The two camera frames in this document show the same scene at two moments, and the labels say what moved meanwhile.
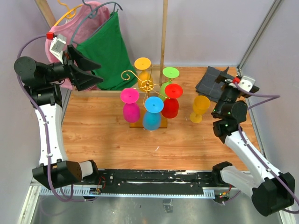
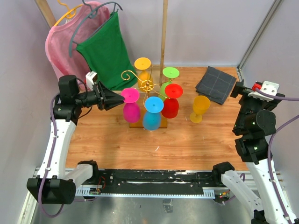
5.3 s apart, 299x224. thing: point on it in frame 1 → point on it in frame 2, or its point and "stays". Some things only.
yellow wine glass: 201,105 stays
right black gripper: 222,77 → 238,88
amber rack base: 139,124 stays
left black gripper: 81,80 → 106,98
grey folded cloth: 208,87 stays
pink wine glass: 131,111 stays
